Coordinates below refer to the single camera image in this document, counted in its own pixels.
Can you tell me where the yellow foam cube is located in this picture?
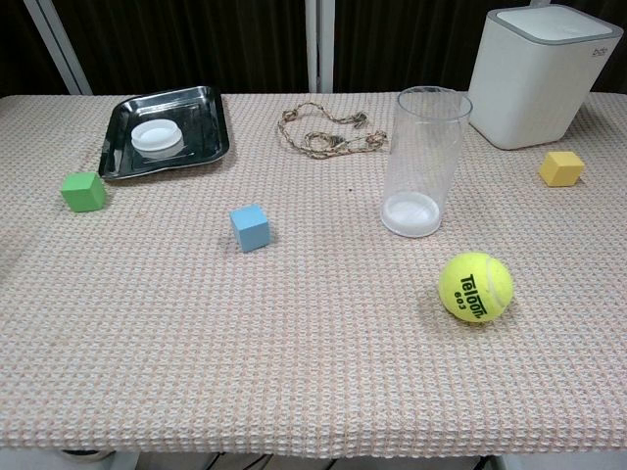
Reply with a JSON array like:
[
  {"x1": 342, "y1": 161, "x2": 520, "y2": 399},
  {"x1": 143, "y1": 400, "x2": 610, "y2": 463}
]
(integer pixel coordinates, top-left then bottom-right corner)
[{"x1": 538, "y1": 151, "x2": 587, "y2": 189}]

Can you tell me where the white metal frame post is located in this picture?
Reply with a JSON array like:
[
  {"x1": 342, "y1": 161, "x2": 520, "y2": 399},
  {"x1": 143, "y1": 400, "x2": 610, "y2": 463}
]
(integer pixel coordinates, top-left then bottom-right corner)
[
  {"x1": 23, "y1": 0, "x2": 94, "y2": 96},
  {"x1": 304, "y1": 0, "x2": 336, "y2": 94}
]

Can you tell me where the black metal tray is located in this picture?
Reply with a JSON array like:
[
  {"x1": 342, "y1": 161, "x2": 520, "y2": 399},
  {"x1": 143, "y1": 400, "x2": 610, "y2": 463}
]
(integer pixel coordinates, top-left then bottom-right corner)
[{"x1": 97, "y1": 85, "x2": 231, "y2": 182}]

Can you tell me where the yellow tennis ball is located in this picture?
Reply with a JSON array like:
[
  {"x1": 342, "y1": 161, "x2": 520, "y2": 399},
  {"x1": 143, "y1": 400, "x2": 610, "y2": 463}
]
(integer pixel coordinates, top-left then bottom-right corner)
[{"x1": 437, "y1": 251, "x2": 514, "y2": 324}]

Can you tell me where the green foam cube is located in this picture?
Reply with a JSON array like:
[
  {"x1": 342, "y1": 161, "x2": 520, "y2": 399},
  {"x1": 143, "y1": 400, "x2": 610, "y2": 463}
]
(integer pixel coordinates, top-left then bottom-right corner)
[{"x1": 60, "y1": 171, "x2": 107, "y2": 213}]

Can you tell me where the braided beige rope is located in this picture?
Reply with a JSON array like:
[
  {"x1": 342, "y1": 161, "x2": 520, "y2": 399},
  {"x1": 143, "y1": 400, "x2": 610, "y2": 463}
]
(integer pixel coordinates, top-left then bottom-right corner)
[{"x1": 276, "y1": 101, "x2": 389, "y2": 161}]

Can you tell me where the blue foam cube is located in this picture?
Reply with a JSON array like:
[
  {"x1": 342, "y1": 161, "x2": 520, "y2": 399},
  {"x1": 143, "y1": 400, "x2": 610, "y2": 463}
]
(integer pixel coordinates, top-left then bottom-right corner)
[{"x1": 229, "y1": 204, "x2": 271, "y2": 254}]

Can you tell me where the white trash bin grey lid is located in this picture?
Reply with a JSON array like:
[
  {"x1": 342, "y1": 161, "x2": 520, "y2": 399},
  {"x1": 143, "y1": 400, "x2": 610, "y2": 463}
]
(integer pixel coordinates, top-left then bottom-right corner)
[{"x1": 467, "y1": 6, "x2": 617, "y2": 151}]

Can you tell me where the checkered waffle tablecloth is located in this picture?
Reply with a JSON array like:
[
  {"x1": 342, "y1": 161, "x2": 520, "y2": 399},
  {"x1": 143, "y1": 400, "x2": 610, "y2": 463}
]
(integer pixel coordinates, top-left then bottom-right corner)
[{"x1": 0, "y1": 90, "x2": 627, "y2": 461}]

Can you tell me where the clear plastic cup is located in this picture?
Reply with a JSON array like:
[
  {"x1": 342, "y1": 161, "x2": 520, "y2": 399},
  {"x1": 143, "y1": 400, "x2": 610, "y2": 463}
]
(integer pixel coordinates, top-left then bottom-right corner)
[{"x1": 380, "y1": 85, "x2": 474, "y2": 239}]

